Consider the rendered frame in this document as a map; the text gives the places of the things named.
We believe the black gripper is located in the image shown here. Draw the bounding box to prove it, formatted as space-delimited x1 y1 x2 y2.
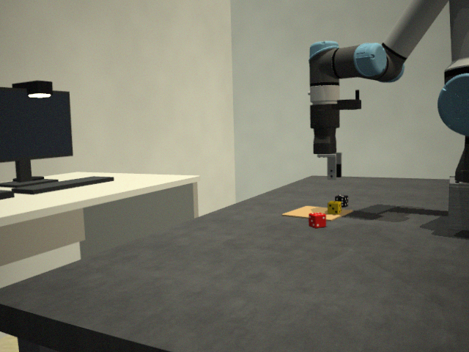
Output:
308 85 361 180

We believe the red die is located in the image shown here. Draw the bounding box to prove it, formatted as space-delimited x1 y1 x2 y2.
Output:
309 213 326 228

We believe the yellow die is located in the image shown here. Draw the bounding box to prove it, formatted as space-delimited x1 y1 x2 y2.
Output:
328 201 341 215

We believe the tan square mat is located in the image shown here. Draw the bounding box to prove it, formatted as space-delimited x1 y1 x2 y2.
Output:
281 206 352 221

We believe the black die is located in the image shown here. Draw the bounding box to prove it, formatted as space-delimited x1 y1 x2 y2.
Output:
335 195 348 207

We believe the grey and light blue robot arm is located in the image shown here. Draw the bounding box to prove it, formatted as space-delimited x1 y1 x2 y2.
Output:
309 0 469 183

